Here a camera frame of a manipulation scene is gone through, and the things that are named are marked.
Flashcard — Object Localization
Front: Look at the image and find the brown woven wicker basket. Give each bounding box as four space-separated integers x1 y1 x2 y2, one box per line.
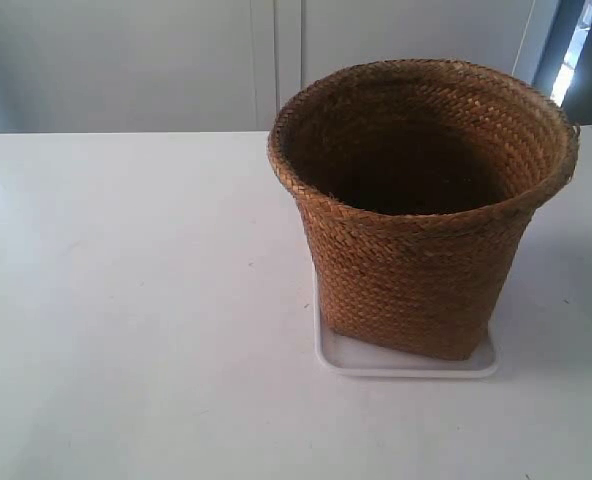
267 59 580 361

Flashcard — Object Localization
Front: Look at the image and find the white rectangular plastic tray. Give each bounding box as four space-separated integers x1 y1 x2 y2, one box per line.
313 282 499 380

